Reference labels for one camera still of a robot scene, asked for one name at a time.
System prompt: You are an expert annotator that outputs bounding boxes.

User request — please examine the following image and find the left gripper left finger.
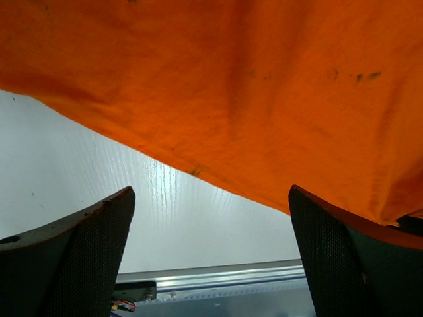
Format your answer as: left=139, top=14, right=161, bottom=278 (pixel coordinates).
left=1, top=186, right=135, bottom=316

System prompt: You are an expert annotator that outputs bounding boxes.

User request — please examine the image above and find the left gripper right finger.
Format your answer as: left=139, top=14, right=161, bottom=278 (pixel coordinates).
left=288, top=186, right=422, bottom=316

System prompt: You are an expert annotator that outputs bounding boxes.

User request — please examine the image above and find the orange t shirt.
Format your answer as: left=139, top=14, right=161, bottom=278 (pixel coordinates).
left=1, top=1, right=422, bottom=225

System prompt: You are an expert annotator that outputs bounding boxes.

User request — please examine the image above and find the white slotted cable duct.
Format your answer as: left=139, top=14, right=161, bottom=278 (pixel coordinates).
left=156, top=284, right=310, bottom=302

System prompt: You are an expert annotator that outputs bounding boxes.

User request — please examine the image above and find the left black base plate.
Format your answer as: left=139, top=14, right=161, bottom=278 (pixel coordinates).
left=112, top=281, right=157, bottom=302

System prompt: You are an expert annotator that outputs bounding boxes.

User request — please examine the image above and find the aluminium mounting rail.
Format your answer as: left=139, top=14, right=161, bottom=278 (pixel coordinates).
left=116, top=259, right=305, bottom=293

